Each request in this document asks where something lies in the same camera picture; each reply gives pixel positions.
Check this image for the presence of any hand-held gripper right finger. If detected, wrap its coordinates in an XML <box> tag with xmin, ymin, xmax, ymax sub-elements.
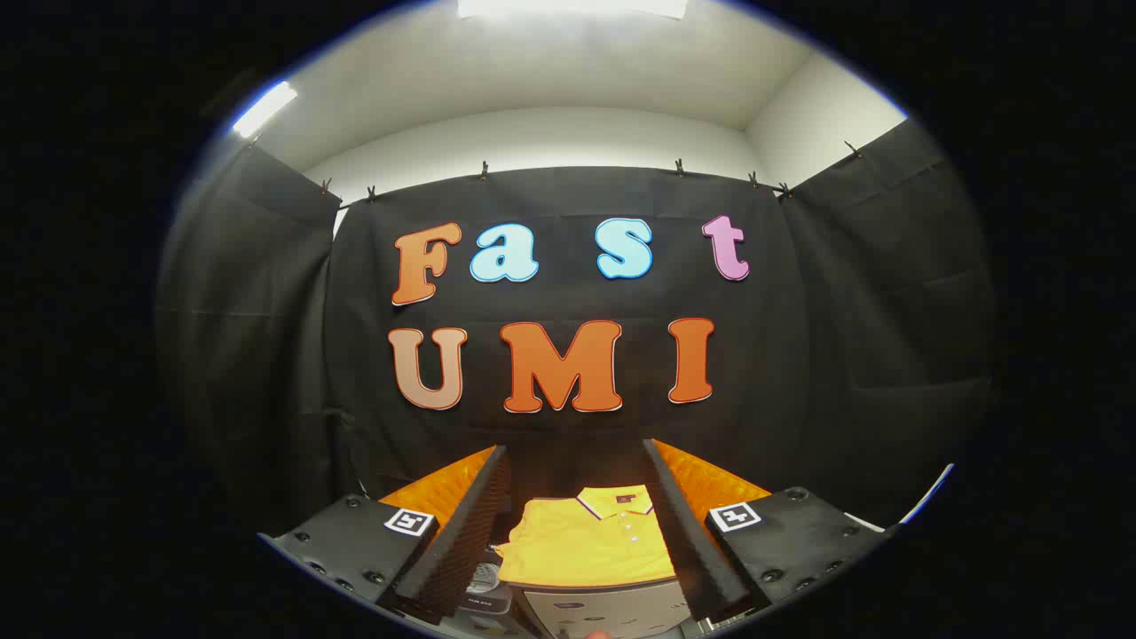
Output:
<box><xmin>642</xmin><ymin>438</ymin><xmax>899</xmax><ymax>624</ymax></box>

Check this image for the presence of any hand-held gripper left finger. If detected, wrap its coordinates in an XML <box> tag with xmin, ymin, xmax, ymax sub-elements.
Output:
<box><xmin>257</xmin><ymin>444</ymin><xmax>514</xmax><ymax>624</ymax></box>

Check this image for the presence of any grey washing machine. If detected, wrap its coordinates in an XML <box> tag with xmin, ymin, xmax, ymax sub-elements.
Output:
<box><xmin>453</xmin><ymin>557</ymin><xmax>533</xmax><ymax>639</ymax></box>

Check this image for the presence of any yellow polo shirt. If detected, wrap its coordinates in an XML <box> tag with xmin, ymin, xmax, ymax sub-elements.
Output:
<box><xmin>494</xmin><ymin>485</ymin><xmax>677</xmax><ymax>588</ymax></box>

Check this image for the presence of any ceiling light panel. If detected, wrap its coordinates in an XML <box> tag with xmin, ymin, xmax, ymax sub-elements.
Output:
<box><xmin>233</xmin><ymin>82</ymin><xmax>298</xmax><ymax>138</ymax></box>

